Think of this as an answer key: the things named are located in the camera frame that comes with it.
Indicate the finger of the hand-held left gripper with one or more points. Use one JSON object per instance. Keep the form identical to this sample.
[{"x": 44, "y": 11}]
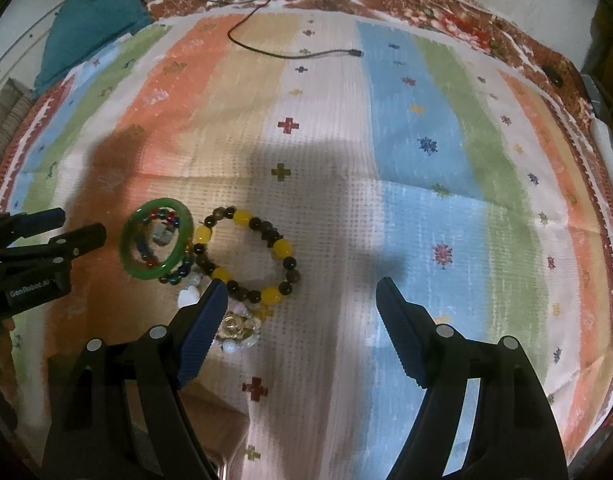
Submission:
[
  {"x": 81, "y": 240},
  {"x": 36, "y": 220}
]

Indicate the white cloth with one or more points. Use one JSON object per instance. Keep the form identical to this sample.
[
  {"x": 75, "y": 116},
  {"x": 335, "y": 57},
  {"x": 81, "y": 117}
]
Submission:
[{"x": 607, "y": 140}]

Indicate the green jade bangle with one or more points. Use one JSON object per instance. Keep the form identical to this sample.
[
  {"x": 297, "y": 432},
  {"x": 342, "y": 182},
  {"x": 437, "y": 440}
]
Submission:
[{"x": 159, "y": 203}]

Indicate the teal pillow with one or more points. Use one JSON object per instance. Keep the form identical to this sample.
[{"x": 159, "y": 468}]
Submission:
[{"x": 91, "y": 25}]

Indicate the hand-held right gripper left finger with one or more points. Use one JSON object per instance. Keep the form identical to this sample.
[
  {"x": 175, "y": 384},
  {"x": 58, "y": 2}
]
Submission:
[{"x": 205, "y": 331}]

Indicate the white bed headboard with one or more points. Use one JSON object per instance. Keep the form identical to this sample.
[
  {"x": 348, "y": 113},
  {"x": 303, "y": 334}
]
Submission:
[{"x": 21, "y": 55}]

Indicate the striped woven blanket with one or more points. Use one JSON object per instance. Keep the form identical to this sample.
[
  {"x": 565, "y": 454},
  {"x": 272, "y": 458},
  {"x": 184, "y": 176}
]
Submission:
[{"x": 336, "y": 85}]

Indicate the small black object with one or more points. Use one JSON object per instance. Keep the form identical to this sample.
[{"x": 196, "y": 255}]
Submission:
[{"x": 554, "y": 77}]

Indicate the brown striped cushion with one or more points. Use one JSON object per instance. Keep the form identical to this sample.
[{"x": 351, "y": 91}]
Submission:
[{"x": 6, "y": 120}]

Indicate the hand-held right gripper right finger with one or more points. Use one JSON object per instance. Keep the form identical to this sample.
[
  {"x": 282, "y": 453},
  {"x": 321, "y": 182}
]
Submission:
[{"x": 397, "y": 326}]

